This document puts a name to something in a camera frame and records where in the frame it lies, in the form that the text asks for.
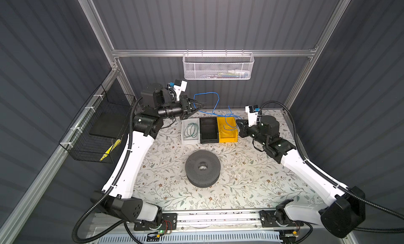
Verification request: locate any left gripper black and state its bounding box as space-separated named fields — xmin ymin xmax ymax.
xmin=155 ymin=95 xmax=203 ymax=121

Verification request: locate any blue cable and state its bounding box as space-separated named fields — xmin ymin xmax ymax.
xmin=193 ymin=91 xmax=243 ymax=131

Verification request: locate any grey perforated spool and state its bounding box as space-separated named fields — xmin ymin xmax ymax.
xmin=185 ymin=150 xmax=221 ymax=188

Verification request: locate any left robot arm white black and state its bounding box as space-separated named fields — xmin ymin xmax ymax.
xmin=90 ymin=80 xmax=205 ymax=225

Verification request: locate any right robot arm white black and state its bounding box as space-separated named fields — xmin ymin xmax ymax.
xmin=236 ymin=116 xmax=366 ymax=238

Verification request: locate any yellow plastic bin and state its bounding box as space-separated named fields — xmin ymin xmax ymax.
xmin=217 ymin=117 xmax=238 ymax=143

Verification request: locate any white plastic bin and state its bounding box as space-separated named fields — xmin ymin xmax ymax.
xmin=181 ymin=118 xmax=201 ymax=145

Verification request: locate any black plastic bin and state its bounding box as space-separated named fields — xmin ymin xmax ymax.
xmin=199 ymin=117 xmax=219 ymax=144

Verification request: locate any yellow black item in basket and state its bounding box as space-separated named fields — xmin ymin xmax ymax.
xmin=100 ymin=139 xmax=122 ymax=161

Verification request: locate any black pad in basket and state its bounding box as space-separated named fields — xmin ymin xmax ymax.
xmin=89 ymin=112 xmax=127 ymax=139

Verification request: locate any white vented strip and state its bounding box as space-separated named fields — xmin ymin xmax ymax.
xmin=94 ymin=230 xmax=283 ymax=244

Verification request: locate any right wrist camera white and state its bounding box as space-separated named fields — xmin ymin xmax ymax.
xmin=245 ymin=105 xmax=260 ymax=127

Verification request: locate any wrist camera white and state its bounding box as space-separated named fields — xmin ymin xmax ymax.
xmin=245 ymin=105 xmax=260 ymax=127
xmin=168 ymin=80 xmax=188 ymax=101

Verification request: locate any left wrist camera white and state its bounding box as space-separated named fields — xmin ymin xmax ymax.
xmin=168 ymin=80 xmax=188 ymax=101

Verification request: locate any green cable coil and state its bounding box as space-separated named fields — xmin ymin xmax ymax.
xmin=184 ymin=122 xmax=199 ymax=140

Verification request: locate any white wire mesh basket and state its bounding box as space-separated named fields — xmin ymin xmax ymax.
xmin=182 ymin=51 xmax=255 ymax=80

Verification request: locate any right black corrugated hose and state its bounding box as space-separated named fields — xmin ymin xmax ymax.
xmin=259 ymin=100 xmax=404 ymax=233

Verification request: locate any black wire basket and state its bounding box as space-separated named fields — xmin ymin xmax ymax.
xmin=60 ymin=86 xmax=136 ymax=164

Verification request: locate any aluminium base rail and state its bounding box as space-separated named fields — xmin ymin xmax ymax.
xmin=91 ymin=209 xmax=348 ymax=235

